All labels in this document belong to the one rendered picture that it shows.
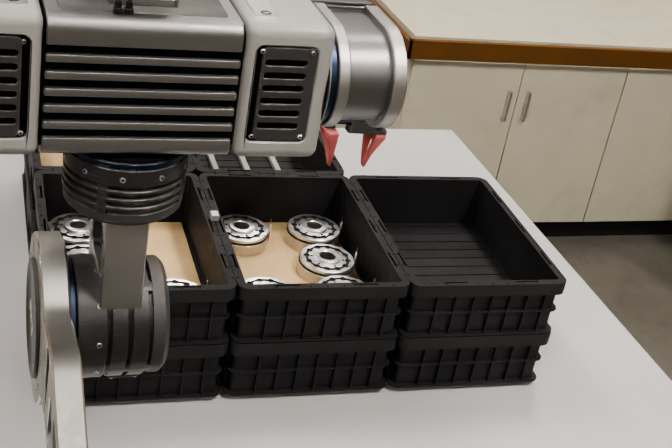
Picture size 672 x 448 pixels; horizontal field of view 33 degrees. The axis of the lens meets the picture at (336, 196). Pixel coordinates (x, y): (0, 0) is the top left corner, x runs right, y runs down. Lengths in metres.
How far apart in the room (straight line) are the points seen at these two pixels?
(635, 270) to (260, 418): 2.47
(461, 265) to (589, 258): 1.99
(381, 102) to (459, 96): 2.47
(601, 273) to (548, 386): 1.95
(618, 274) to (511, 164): 0.57
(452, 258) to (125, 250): 1.08
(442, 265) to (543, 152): 1.82
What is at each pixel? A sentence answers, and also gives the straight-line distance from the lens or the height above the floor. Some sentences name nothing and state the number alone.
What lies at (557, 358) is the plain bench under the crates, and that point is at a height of 0.70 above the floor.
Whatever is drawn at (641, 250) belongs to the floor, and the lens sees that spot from 4.34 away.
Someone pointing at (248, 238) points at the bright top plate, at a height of 0.86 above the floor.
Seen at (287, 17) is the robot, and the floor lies 1.53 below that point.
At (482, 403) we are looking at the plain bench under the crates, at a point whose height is 0.70.
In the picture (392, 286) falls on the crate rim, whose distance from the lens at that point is 1.89.
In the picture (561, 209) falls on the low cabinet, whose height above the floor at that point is 0.15.
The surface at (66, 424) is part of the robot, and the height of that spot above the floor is 1.17.
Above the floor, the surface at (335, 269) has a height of 0.86.
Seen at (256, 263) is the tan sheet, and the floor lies 0.83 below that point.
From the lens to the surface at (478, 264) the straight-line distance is 2.22.
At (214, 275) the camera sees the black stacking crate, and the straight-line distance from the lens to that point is 1.92.
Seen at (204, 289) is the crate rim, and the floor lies 0.93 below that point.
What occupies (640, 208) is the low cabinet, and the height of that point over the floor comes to 0.15.
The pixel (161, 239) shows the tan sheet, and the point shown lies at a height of 0.83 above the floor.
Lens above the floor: 1.91
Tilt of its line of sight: 27 degrees down
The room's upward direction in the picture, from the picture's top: 10 degrees clockwise
